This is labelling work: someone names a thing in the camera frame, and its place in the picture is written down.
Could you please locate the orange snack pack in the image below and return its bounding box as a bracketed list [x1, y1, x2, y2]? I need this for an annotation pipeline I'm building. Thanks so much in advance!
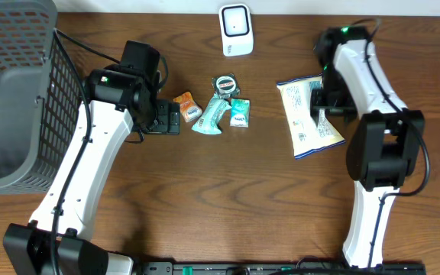
[173, 92, 202, 123]

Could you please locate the light green pack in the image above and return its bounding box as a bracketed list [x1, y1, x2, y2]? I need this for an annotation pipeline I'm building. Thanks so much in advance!
[192, 97, 231, 135]

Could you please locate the yellow snack bag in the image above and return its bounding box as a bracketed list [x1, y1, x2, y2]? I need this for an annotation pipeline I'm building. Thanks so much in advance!
[277, 73, 345, 160]

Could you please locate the small teal tissue pack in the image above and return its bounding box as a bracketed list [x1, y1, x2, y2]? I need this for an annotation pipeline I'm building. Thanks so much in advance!
[230, 99, 251, 128]

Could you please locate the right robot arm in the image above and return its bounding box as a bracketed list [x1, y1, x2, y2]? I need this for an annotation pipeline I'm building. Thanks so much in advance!
[310, 22, 430, 270]

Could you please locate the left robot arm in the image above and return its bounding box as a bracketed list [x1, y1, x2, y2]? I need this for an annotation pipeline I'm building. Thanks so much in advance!
[3, 40, 180, 274]

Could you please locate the white barcode scanner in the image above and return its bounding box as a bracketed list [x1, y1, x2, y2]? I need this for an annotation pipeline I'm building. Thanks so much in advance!
[218, 3, 254, 57]

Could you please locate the dark grey plastic basket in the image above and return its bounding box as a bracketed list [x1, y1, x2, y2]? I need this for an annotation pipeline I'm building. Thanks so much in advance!
[0, 0, 81, 195]

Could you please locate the black left cable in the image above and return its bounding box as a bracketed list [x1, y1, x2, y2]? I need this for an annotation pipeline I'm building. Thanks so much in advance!
[50, 28, 170, 275]

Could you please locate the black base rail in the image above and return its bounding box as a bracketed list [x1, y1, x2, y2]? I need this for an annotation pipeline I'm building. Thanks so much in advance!
[131, 260, 427, 275]

